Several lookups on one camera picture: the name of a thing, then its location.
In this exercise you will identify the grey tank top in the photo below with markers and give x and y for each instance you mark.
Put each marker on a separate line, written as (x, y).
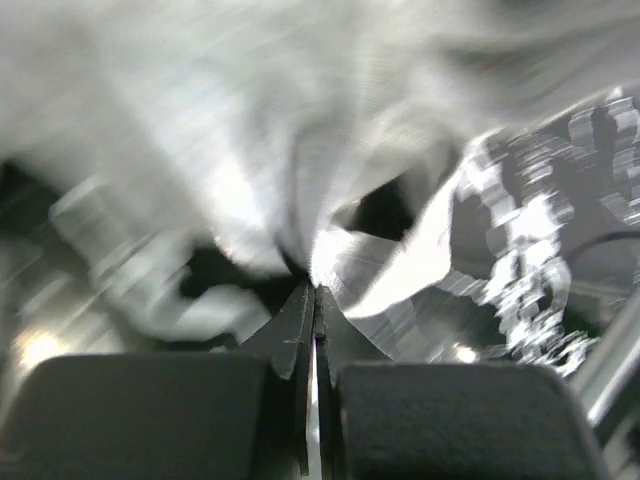
(334, 134)

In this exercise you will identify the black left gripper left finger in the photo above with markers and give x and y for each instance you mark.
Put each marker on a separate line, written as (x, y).
(240, 414)

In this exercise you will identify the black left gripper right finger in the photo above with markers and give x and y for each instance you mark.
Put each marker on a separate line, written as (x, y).
(384, 420)

